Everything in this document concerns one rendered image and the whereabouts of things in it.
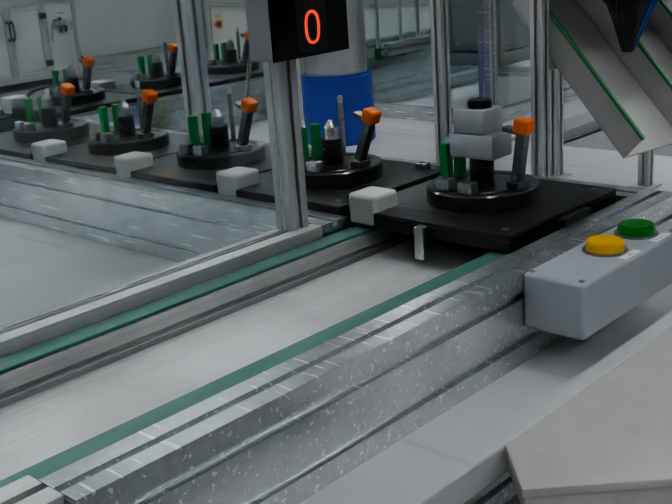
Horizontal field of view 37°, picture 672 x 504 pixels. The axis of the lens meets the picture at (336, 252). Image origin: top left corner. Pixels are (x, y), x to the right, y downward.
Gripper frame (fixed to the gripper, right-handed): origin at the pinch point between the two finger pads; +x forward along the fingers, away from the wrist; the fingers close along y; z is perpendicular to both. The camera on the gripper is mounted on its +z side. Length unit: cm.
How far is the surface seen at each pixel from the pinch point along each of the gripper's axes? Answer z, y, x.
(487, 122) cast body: 16.2, 3.7, 11.8
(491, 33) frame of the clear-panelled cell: 76, -84, 12
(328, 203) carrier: 34.1, 13.8, 21.8
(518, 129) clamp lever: 12.1, 3.3, 12.4
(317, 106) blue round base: 97, -50, 24
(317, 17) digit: 27.2, 20.4, -2.3
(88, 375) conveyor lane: 25, 57, 27
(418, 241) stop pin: 18.1, 15.6, 23.9
